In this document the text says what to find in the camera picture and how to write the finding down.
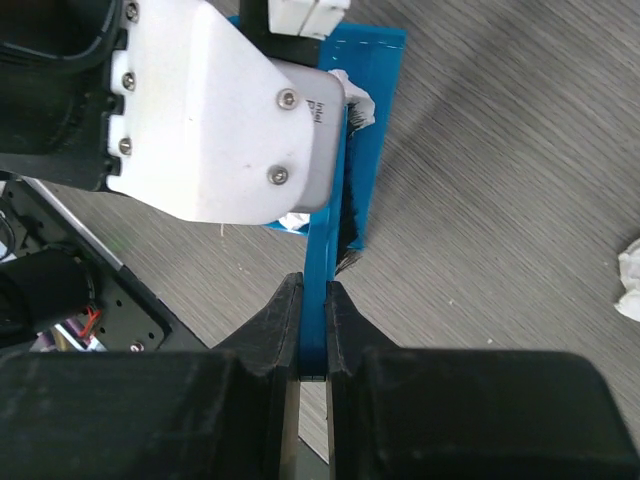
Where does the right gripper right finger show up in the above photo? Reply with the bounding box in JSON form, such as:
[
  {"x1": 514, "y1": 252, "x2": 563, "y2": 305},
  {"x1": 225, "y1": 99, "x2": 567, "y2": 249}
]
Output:
[{"x1": 325, "y1": 282, "x2": 639, "y2": 479}]

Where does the paper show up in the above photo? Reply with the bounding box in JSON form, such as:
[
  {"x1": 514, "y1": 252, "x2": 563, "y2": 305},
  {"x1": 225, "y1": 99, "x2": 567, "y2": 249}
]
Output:
[{"x1": 329, "y1": 69, "x2": 375, "y2": 135}]

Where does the blue hand brush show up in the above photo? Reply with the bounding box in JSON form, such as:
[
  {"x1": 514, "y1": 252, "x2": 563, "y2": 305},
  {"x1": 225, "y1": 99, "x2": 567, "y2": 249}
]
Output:
[{"x1": 298, "y1": 104, "x2": 358, "y2": 382}]

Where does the blue dustpan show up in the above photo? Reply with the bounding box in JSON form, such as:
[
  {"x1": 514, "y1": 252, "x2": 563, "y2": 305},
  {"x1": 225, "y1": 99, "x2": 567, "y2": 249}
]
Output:
[{"x1": 227, "y1": 14, "x2": 409, "y2": 251}]

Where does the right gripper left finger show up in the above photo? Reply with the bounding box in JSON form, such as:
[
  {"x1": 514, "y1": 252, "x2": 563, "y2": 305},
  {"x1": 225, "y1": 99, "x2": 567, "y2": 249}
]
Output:
[{"x1": 1, "y1": 274, "x2": 303, "y2": 479}]

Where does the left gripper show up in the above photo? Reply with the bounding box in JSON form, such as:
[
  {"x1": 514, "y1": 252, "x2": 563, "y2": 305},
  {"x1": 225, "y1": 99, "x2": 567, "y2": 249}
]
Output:
[{"x1": 1, "y1": 1, "x2": 127, "y2": 191}]

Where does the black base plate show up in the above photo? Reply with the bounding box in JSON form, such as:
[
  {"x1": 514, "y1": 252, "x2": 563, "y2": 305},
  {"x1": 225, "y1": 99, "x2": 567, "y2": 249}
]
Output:
[{"x1": 1, "y1": 180, "x2": 206, "y2": 354}]

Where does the crumpled paper right one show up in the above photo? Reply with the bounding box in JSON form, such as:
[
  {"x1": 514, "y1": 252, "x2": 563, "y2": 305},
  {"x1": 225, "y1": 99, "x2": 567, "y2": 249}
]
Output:
[{"x1": 615, "y1": 239, "x2": 640, "y2": 322}]

